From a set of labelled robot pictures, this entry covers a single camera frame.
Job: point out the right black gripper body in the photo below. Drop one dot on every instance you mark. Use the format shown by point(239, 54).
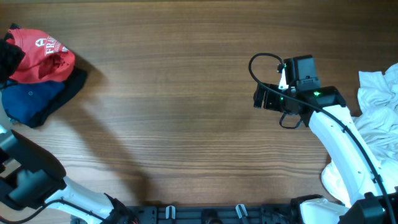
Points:
point(268, 99)

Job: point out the red printed t-shirt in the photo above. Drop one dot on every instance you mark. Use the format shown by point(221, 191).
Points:
point(45, 59)

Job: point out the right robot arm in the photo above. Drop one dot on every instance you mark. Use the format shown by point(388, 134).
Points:
point(372, 195)

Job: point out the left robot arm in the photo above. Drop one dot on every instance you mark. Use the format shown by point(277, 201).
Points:
point(32, 177)

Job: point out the white t-shirt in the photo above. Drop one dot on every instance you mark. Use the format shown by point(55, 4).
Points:
point(377, 98)

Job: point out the black folded garment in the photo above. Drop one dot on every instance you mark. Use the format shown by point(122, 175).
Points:
point(11, 56)

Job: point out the blue folded shirt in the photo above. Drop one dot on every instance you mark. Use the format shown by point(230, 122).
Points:
point(22, 101)

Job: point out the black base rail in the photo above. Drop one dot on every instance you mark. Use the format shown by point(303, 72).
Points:
point(261, 214)

